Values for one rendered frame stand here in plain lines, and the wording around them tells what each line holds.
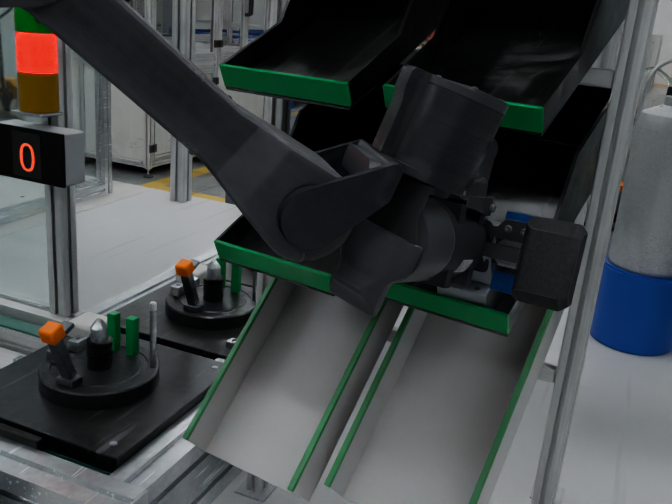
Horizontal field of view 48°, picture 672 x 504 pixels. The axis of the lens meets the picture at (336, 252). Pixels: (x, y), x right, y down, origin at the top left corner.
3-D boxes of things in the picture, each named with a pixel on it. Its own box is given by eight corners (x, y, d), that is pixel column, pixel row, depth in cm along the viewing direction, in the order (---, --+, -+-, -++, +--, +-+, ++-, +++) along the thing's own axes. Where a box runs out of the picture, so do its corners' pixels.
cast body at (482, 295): (487, 323, 60) (484, 257, 56) (437, 309, 62) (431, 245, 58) (524, 259, 65) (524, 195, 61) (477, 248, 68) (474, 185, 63)
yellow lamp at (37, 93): (40, 114, 95) (38, 75, 94) (10, 109, 97) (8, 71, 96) (67, 111, 100) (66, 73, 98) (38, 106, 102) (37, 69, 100)
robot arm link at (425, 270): (374, 330, 43) (441, 185, 41) (299, 284, 46) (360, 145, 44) (420, 321, 49) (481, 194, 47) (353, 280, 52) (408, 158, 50)
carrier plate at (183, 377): (116, 475, 77) (116, 457, 76) (-56, 412, 85) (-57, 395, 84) (235, 379, 98) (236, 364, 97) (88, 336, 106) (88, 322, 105)
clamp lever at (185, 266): (196, 309, 107) (185, 268, 102) (184, 306, 107) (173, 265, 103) (209, 293, 109) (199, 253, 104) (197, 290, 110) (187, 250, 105)
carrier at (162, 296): (241, 374, 99) (245, 286, 95) (95, 332, 107) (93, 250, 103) (316, 314, 120) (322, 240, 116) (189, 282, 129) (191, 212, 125)
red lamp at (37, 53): (38, 74, 94) (36, 34, 92) (8, 70, 96) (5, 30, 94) (66, 72, 98) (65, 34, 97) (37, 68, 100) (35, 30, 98)
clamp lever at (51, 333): (70, 384, 84) (50, 335, 79) (56, 379, 85) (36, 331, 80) (90, 362, 87) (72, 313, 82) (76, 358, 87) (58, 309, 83)
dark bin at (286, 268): (334, 297, 64) (320, 230, 60) (219, 260, 71) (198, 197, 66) (470, 133, 81) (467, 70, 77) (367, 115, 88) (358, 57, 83)
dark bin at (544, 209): (507, 338, 59) (506, 268, 55) (366, 294, 66) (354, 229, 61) (614, 153, 76) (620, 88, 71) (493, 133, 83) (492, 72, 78)
